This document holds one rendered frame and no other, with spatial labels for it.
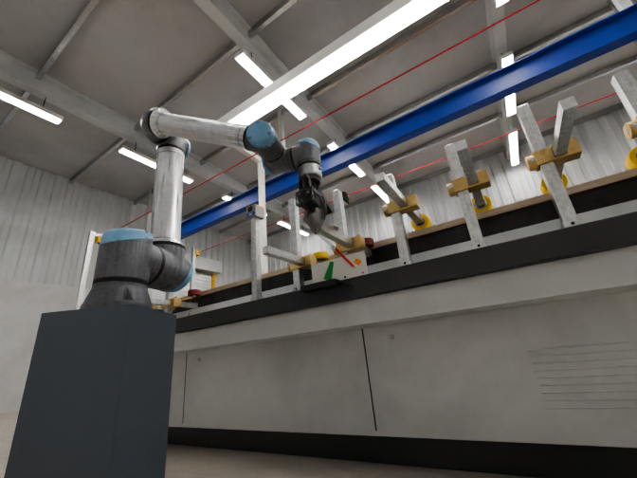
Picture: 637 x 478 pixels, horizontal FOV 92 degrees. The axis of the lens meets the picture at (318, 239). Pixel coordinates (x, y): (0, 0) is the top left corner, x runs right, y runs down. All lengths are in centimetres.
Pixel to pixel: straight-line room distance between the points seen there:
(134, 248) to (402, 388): 111
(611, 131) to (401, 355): 869
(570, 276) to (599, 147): 834
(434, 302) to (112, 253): 105
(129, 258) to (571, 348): 143
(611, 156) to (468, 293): 837
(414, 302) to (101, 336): 96
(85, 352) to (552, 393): 138
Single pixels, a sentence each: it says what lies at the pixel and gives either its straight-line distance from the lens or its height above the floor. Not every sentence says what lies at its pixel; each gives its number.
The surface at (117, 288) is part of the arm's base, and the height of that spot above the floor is 66.
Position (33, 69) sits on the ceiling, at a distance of 701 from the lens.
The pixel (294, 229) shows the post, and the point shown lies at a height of 100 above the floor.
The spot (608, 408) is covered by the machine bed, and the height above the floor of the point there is 20.
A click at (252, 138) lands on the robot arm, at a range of 109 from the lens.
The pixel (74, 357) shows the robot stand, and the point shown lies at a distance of 105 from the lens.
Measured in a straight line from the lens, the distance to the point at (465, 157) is 104.
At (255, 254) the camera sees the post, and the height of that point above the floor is 94.
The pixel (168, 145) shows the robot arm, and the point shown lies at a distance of 152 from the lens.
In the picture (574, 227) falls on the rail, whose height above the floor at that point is 70.
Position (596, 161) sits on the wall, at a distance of 929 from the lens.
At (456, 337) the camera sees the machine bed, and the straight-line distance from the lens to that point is 134.
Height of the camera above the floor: 42
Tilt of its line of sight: 21 degrees up
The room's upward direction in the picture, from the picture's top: 6 degrees counter-clockwise
